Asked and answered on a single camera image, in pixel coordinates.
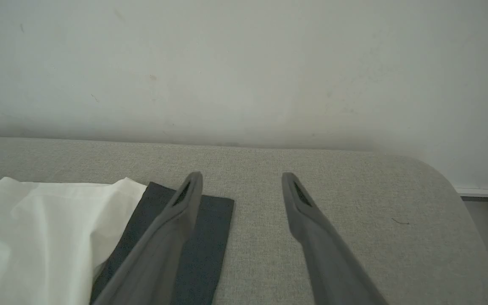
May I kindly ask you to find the black and white raglan shirt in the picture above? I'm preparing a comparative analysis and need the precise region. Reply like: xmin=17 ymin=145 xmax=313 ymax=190
xmin=0 ymin=173 xmax=236 ymax=305

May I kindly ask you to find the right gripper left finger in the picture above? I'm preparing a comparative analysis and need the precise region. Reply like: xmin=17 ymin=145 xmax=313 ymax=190
xmin=91 ymin=171 xmax=204 ymax=305

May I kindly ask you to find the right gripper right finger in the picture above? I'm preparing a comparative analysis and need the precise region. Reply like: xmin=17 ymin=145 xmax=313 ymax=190
xmin=281 ymin=172 xmax=389 ymax=305

